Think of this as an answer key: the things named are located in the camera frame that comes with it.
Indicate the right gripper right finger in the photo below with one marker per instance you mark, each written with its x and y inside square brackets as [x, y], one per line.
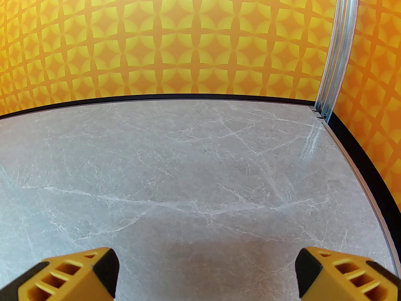
[341, 277]

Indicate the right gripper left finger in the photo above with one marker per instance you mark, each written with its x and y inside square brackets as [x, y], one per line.
[72, 277]

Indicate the black table border strip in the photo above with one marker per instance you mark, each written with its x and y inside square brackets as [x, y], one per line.
[156, 96]

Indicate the aluminium table side rail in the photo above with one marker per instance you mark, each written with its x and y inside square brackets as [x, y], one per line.
[370, 199]

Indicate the aluminium frame post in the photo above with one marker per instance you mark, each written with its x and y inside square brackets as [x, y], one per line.
[340, 42]

